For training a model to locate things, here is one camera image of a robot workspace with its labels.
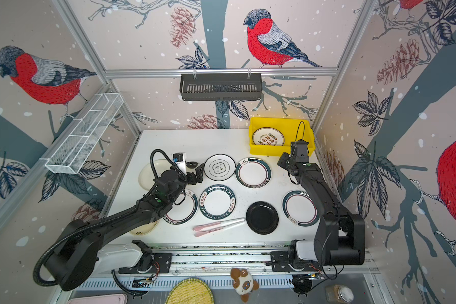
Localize yellow plastic bin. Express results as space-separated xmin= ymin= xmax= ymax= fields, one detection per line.
xmin=249 ymin=117 xmax=315 ymax=157

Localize white plate red characters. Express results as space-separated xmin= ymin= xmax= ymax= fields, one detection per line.
xmin=252 ymin=127 xmax=285 ymax=146

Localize white plate green red rim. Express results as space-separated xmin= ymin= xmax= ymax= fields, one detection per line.
xmin=235 ymin=157 xmax=272 ymax=189

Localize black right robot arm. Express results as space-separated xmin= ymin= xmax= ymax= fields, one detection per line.
xmin=277 ymin=152 xmax=366 ymax=270

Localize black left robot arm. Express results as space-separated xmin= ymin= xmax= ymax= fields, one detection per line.
xmin=32 ymin=153 xmax=204 ymax=291

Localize cream plate black green patch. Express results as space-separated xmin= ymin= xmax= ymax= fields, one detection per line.
xmin=186 ymin=162 xmax=199 ymax=169

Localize plate green rim red text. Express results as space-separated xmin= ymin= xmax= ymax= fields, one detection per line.
xmin=199 ymin=184 xmax=236 ymax=220

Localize cream bear print plate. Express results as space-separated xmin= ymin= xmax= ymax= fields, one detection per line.
xmin=138 ymin=159 xmax=170 ymax=191

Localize pink white utensil upper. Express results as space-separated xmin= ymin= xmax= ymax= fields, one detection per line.
xmin=193 ymin=217 xmax=246 ymax=232

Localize cream plate front left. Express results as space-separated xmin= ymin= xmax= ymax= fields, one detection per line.
xmin=129 ymin=220 xmax=159 ymax=236

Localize woven yellow green mat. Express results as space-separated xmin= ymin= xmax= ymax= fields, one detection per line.
xmin=165 ymin=278 xmax=215 ymax=304

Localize plush toy brown white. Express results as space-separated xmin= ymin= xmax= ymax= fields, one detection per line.
xmin=230 ymin=268 xmax=260 ymax=303

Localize jar with white lid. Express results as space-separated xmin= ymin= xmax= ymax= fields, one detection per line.
xmin=325 ymin=284 xmax=355 ymax=304

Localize pink tray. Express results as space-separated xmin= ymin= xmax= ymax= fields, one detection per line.
xmin=67 ymin=294 xmax=128 ymax=304

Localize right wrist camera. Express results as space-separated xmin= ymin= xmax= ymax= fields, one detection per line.
xmin=290 ymin=139 xmax=310 ymax=157

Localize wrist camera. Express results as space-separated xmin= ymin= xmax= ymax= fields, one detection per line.
xmin=173 ymin=152 xmax=187 ymax=176
xmin=290 ymin=139 xmax=310 ymax=157

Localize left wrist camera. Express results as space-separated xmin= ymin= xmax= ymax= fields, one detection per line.
xmin=173 ymin=152 xmax=187 ymax=176

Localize aluminium rail base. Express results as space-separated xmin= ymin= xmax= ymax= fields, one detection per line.
xmin=76 ymin=246 xmax=380 ymax=291

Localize black hanging wire basket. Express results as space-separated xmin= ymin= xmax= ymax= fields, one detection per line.
xmin=179 ymin=73 xmax=263 ymax=101

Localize white wire mesh basket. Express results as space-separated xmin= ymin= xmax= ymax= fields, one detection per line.
xmin=45 ymin=92 xmax=124 ymax=174

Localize aluminium frame top bar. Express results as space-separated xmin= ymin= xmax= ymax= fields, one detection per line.
xmin=103 ymin=67 xmax=339 ymax=79

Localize aluminium frame post right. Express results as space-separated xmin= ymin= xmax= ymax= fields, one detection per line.
xmin=312 ymin=0 xmax=377 ymax=134

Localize aluminium frame post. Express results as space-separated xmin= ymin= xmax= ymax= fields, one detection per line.
xmin=52 ymin=0 xmax=142 ymax=138
xmin=312 ymin=0 xmax=377 ymax=134

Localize aluminium frame post left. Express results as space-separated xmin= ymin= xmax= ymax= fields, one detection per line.
xmin=52 ymin=0 xmax=142 ymax=138

